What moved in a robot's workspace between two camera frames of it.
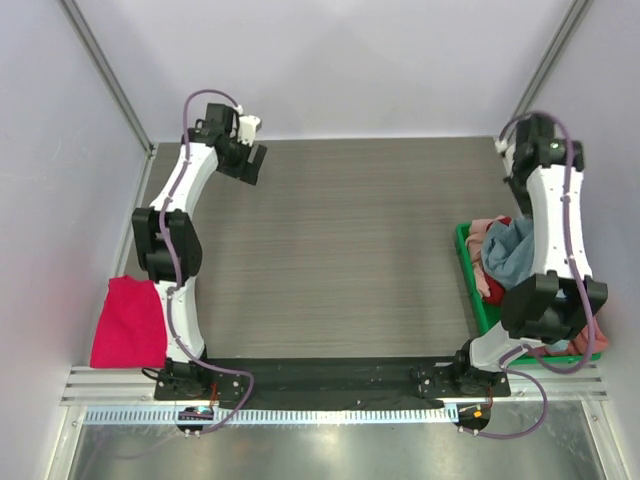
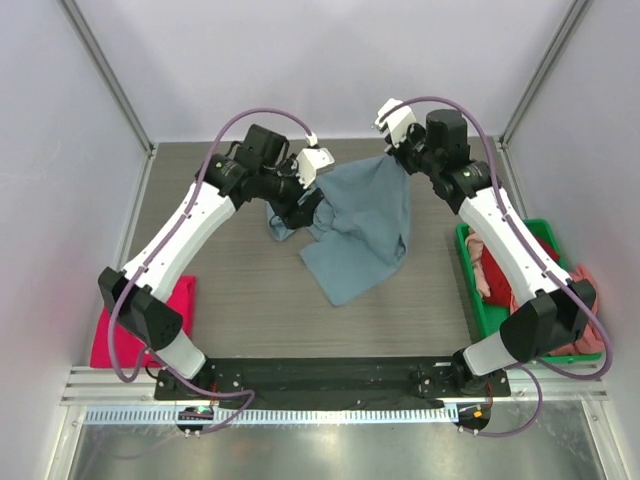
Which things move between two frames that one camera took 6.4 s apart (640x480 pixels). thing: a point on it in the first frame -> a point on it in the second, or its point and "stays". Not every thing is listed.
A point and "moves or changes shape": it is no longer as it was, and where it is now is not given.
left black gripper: [247, 172] -> [291, 213]
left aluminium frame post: [112, 77] stays
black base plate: [334, 383] stays
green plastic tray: [486, 316] stays
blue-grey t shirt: [508, 251] moves or changes shape
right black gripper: [513, 187] -> [403, 158]
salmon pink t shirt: [577, 345] stays
